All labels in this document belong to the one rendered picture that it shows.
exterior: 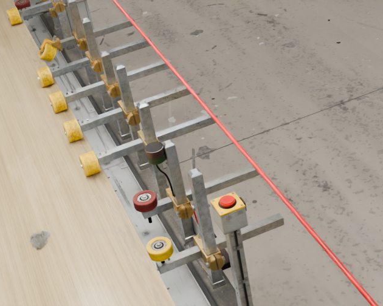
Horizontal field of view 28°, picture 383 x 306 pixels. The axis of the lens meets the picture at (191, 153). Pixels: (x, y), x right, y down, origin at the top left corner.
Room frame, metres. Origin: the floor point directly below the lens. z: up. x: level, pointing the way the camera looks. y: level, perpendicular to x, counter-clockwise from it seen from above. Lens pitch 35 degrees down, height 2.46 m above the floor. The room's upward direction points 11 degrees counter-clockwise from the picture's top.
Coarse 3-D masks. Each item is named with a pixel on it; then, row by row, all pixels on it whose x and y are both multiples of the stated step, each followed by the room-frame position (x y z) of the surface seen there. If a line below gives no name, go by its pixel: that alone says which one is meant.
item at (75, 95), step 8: (152, 64) 2.84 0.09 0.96; (160, 64) 2.82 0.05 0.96; (128, 72) 2.81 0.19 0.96; (136, 72) 2.80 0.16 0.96; (144, 72) 2.80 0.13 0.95; (152, 72) 2.81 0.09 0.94; (128, 80) 2.78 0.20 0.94; (80, 88) 2.76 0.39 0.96; (88, 88) 2.75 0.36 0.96; (96, 88) 2.75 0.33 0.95; (104, 88) 2.76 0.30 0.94; (64, 96) 2.72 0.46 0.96; (72, 96) 2.72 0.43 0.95; (80, 96) 2.73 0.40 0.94
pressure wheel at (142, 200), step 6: (138, 192) 2.06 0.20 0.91; (144, 192) 2.05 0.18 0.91; (150, 192) 2.04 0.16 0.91; (138, 198) 2.03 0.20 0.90; (144, 198) 2.02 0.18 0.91; (150, 198) 2.01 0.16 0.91; (156, 198) 2.02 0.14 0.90; (138, 204) 1.99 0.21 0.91; (144, 204) 1.99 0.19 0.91; (150, 204) 1.99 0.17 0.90; (156, 204) 2.01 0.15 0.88; (138, 210) 2.00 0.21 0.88; (144, 210) 1.99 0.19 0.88; (150, 210) 1.99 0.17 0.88; (150, 222) 2.02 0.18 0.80
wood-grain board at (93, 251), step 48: (0, 0) 4.05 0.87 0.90; (0, 48) 3.43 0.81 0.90; (0, 96) 2.94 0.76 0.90; (48, 96) 2.86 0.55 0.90; (0, 144) 2.55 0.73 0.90; (48, 144) 2.48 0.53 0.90; (0, 192) 2.23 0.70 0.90; (48, 192) 2.17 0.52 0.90; (96, 192) 2.11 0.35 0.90; (0, 240) 1.96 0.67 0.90; (48, 240) 1.91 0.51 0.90; (96, 240) 1.86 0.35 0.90; (0, 288) 1.73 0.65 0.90; (48, 288) 1.69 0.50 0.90; (96, 288) 1.65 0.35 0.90; (144, 288) 1.61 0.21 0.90
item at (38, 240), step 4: (44, 232) 1.94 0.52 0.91; (48, 232) 1.95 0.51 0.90; (32, 236) 1.93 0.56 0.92; (36, 236) 1.93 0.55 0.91; (40, 236) 1.92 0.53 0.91; (44, 236) 1.92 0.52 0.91; (48, 236) 1.93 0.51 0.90; (32, 240) 1.92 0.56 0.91; (36, 240) 1.90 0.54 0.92; (40, 240) 1.91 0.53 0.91; (44, 240) 1.90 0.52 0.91; (32, 244) 1.90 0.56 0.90; (36, 244) 1.89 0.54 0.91; (40, 244) 1.88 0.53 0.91; (44, 244) 1.89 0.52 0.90; (36, 248) 1.88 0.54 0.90
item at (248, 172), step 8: (248, 168) 2.13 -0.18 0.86; (224, 176) 2.11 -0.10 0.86; (232, 176) 2.10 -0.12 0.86; (240, 176) 2.10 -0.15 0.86; (248, 176) 2.11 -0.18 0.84; (208, 184) 2.09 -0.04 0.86; (216, 184) 2.08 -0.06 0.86; (224, 184) 2.08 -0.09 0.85; (232, 184) 2.09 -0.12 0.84; (208, 192) 2.07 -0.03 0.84; (160, 200) 2.05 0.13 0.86; (168, 200) 2.04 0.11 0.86; (192, 200) 2.05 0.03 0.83; (160, 208) 2.02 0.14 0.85; (168, 208) 2.03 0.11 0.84; (144, 216) 2.00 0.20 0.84
